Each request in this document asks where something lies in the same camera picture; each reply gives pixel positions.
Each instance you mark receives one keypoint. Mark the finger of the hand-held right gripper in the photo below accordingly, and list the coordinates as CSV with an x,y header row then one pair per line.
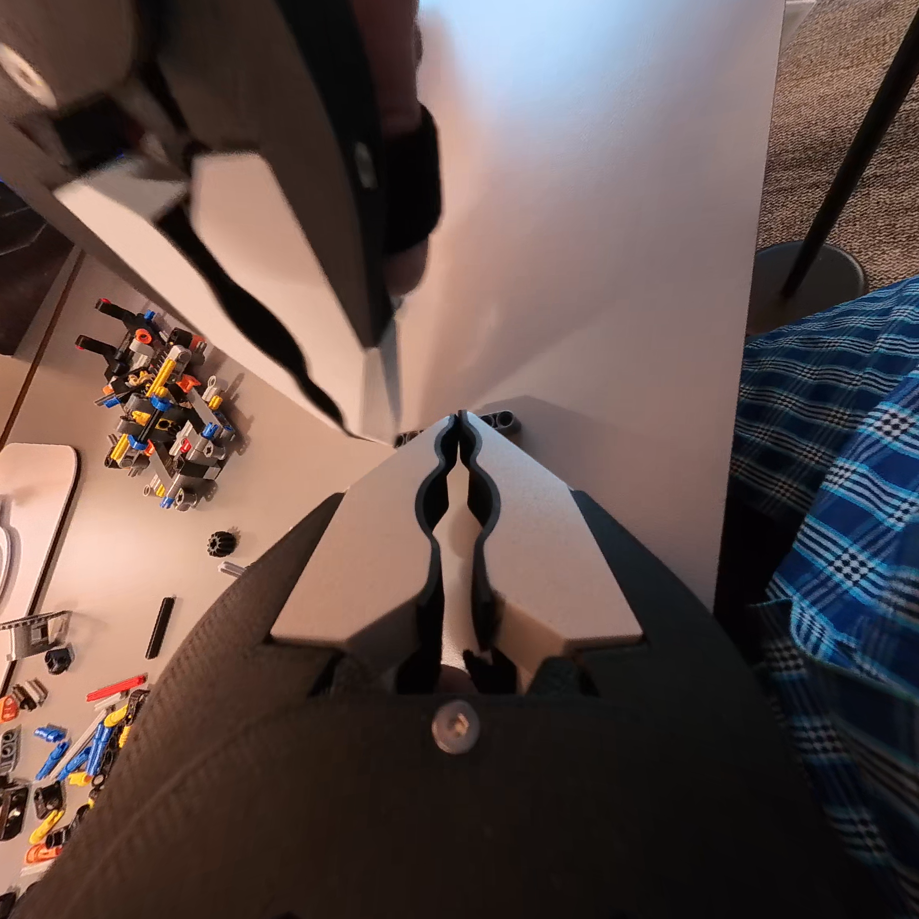
x,y
265,230
136,222

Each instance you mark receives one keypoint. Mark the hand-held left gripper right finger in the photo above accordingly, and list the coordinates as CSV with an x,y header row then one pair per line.
x,y
560,567

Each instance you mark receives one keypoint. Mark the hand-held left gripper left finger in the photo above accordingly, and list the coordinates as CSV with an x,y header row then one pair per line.
x,y
359,567

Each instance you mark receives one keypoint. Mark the long grey lego beam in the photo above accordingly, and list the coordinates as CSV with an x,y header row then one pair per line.
x,y
502,420

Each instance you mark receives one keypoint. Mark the pile of lego pieces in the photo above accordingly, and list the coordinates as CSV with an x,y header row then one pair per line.
x,y
97,750

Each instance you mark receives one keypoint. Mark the small black lego gear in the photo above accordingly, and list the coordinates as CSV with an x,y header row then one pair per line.
x,y
222,544

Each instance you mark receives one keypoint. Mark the black lego axle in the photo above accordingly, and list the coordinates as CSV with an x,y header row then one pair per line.
x,y
159,628

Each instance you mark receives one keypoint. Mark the multicoloured lego gearbox assembly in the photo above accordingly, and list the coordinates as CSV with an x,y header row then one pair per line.
x,y
158,431

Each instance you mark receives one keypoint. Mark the large grey lego piece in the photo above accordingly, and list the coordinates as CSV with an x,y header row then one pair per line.
x,y
36,632

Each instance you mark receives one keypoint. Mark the person's right hand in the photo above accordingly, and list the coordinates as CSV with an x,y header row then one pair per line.
x,y
406,269

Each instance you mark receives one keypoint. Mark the blue plaid shirt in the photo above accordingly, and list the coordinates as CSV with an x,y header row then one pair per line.
x,y
847,502

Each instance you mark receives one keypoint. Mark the black floor stand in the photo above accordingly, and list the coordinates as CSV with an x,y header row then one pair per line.
x,y
818,273

